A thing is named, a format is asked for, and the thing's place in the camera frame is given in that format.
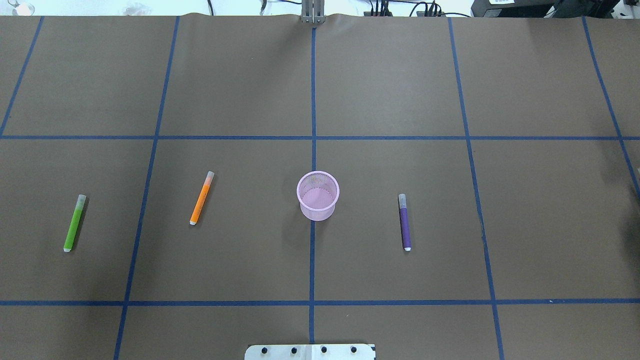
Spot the pink mesh pen holder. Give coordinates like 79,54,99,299
295,171,340,222

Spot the orange highlighter pen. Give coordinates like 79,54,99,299
189,171,215,226

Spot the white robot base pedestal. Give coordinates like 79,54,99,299
244,343,377,360

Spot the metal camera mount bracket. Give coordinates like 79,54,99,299
301,0,326,25

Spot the green highlighter pen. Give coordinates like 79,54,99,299
62,194,87,253

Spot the purple highlighter pen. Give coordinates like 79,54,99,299
398,193,412,252

